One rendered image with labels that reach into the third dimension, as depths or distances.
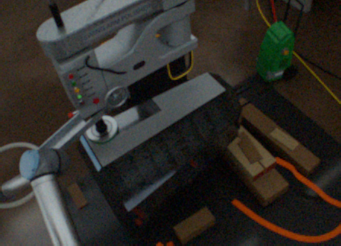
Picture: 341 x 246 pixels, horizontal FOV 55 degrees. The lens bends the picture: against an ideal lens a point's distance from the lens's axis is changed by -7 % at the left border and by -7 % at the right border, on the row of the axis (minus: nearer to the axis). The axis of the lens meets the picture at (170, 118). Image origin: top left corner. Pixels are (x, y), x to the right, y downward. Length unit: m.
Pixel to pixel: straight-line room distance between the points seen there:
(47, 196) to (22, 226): 1.84
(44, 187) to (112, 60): 0.86
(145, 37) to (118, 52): 0.17
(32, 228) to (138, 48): 1.88
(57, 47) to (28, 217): 1.87
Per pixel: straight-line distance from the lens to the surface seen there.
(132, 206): 2.30
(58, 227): 1.41
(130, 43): 2.01
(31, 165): 1.44
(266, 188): 2.84
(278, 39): 3.45
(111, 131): 2.33
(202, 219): 2.71
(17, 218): 3.31
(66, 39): 1.74
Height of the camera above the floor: 2.64
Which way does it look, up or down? 51 degrees down
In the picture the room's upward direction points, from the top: 10 degrees counter-clockwise
